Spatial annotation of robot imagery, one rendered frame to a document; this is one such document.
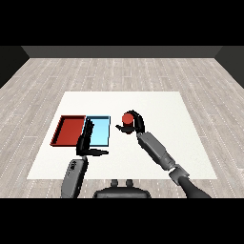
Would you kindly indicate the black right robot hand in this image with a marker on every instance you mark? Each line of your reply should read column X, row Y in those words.
column 136, row 122

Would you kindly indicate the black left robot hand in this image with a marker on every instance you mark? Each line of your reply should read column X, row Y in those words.
column 84, row 141

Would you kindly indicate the red can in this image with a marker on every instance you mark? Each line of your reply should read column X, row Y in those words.
column 127, row 121

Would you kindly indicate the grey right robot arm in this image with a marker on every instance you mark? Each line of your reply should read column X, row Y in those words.
column 158, row 152

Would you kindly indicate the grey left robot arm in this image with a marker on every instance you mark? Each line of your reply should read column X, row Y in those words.
column 73, row 178

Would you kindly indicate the light blue shallow open box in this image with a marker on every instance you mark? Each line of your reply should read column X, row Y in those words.
column 100, row 130

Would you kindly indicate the red shallow open box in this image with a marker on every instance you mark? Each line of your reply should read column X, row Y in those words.
column 67, row 130

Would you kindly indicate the dark grey robot body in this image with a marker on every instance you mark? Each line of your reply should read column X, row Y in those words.
column 121, row 191

